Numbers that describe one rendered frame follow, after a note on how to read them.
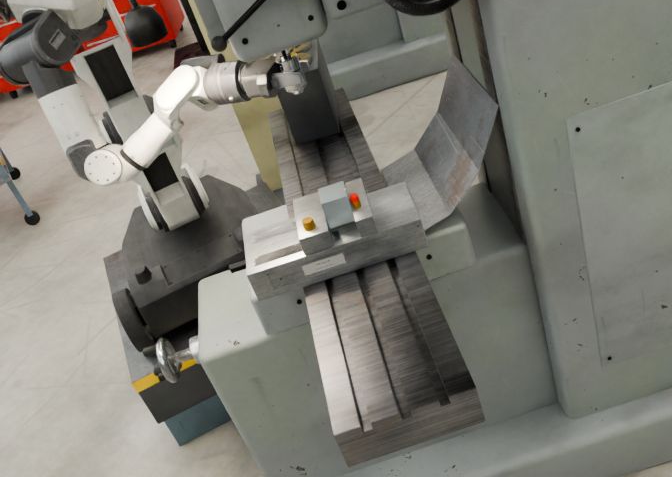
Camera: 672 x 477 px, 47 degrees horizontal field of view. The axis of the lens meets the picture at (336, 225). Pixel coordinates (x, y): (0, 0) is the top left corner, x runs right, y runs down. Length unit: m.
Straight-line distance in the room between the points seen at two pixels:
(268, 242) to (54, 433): 1.70
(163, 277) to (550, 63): 1.33
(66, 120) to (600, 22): 1.09
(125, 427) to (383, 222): 1.65
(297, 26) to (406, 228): 0.43
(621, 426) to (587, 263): 0.49
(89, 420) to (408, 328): 1.87
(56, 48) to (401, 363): 0.98
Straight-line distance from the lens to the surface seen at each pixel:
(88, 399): 3.11
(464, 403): 1.23
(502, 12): 1.43
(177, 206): 2.44
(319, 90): 1.94
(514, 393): 2.05
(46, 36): 1.75
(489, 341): 1.90
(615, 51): 1.54
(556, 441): 2.05
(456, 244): 1.69
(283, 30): 1.48
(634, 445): 2.13
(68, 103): 1.74
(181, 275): 2.34
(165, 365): 1.95
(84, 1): 1.80
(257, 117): 3.53
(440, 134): 1.83
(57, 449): 3.00
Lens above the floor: 1.82
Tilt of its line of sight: 33 degrees down
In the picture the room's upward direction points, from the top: 20 degrees counter-clockwise
